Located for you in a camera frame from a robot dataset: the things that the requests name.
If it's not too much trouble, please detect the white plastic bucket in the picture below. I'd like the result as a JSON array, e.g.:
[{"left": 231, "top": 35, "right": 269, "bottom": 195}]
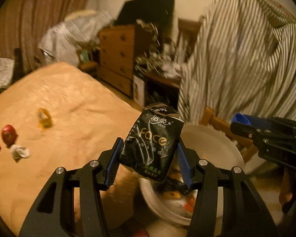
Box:
[{"left": 138, "top": 124, "right": 246, "bottom": 226}]

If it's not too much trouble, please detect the yellow plastic wrapper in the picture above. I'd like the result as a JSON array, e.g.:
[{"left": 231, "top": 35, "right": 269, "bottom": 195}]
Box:
[{"left": 37, "top": 107, "right": 53, "bottom": 129}]

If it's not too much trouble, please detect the black crumpled wrapper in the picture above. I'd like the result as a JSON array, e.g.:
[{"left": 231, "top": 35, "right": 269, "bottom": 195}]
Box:
[{"left": 158, "top": 178, "right": 191, "bottom": 195}]

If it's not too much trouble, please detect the person's right hand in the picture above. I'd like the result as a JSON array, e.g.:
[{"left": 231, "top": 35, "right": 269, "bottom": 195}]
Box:
[{"left": 279, "top": 164, "right": 296, "bottom": 208}]

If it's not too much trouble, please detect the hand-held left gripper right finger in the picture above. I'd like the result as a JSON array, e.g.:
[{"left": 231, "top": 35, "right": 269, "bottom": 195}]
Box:
[{"left": 175, "top": 139, "right": 278, "bottom": 237}]

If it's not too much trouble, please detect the brown curtain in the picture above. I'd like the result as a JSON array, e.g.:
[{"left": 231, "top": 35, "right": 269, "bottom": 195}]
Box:
[{"left": 0, "top": 0, "right": 99, "bottom": 74}]

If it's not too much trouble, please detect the black tissue packet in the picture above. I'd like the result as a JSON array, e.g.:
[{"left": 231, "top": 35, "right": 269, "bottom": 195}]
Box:
[{"left": 119, "top": 105, "right": 185, "bottom": 184}]

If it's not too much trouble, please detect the white carton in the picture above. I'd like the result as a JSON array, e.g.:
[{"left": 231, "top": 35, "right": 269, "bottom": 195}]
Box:
[{"left": 133, "top": 75, "right": 146, "bottom": 106}]

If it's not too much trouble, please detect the pale patterned cloth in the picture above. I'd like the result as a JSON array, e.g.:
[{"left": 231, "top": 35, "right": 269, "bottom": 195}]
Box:
[{"left": 258, "top": 0, "right": 296, "bottom": 29}]

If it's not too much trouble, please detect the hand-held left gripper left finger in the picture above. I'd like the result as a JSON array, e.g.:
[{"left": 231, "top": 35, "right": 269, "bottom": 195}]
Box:
[{"left": 19, "top": 137, "right": 125, "bottom": 237}]

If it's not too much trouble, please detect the white crumpled tissue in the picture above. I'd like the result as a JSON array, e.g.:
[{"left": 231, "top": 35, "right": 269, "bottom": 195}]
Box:
[{"left": 10, "top": 144, "right": 31, "bottom": 163}]

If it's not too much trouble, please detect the wooden dresser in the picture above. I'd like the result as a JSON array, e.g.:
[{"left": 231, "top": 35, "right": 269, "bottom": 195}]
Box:
[{"left": 97, "top": 25, "right": 139, "bottom": 98}]

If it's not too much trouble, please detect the black monitor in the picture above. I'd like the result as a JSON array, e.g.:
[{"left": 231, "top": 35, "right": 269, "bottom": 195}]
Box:
[{"left": 116, "top": 0, "right": 175, "bottom": 26}]

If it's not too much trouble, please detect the tan blanket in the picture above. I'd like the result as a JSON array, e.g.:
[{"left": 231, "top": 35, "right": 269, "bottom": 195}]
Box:
[{"left": 0, "top": 62, "right": 143, "bottom": 236}]

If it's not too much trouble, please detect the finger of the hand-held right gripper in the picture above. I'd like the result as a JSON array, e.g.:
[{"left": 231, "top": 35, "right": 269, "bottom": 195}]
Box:
[
  {"left": 233, "top": 114, "right": 277, "bottom": 127},
  {"left": 230, "top": 121, "right": 270, "bottom": 142}
]

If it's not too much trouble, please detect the striped shirt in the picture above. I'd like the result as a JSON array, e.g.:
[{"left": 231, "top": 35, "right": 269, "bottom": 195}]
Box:
[{"left": 178, "top": 0, "right": 296, "bottom": 134}]

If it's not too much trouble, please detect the pile of white hangers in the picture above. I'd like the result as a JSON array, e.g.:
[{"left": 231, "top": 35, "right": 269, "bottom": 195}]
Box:
[{"left": 134, "top": 20, "right": 185, "bottom": 79}]

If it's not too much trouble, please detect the dark wooden desk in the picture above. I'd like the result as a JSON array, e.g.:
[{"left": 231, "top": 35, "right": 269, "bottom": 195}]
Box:
[{"left": 143, "top": 70, "right": 182, "bottom": 110}]

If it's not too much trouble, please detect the wooden chair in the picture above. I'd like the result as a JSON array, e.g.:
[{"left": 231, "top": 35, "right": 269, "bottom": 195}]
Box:
[{"left": 200, "top": 106, "right": 259, "bottom": 163}]

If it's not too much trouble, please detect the red round wrapper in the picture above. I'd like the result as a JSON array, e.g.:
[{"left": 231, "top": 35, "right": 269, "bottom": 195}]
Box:
[{"left": 0, "top": 125, "right": 18, "bottom": 147}]

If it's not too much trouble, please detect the white plastic sheet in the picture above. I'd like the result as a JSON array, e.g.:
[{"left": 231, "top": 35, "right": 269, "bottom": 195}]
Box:
[
  {"left": 38, "top": 11, "right": 114, "bottom": 67},
  {"left": 0, "top": 54, "right": 15, "bottom": 89}
]

